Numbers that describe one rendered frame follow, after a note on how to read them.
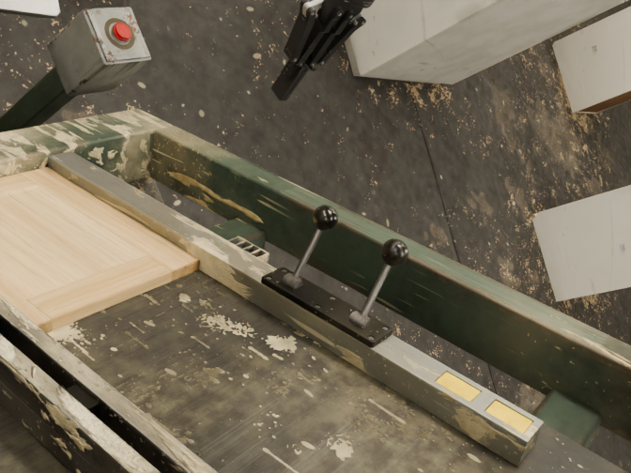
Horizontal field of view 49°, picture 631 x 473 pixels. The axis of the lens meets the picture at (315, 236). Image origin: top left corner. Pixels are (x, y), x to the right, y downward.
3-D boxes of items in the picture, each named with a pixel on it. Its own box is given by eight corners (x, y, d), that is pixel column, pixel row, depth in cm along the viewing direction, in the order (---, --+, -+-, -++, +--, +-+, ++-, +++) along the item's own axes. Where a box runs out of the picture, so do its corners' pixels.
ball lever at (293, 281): (285, 285, 103) (326, 204, 102) (305, 297, 101) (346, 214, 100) (272, 282, 100) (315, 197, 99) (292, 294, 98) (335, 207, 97)
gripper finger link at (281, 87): (306, 68, 108) (302, 68, 107) (283, 101, 112) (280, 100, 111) (296, 54, 109) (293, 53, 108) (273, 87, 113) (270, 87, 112)
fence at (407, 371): (71, 170, 133) (71, 150, 131) (534, 446, 85) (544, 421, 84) (47, 175, 129) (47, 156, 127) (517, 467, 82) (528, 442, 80)
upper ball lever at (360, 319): (350, 323, 97) (393, 236, 96) (373, 336, 95) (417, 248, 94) (339, 321, 94) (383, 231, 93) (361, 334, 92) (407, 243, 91)
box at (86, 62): (91, 42, 159) (132, 5, 147) (111, 91, 159) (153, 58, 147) (43, 46, 150) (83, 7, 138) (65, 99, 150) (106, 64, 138)
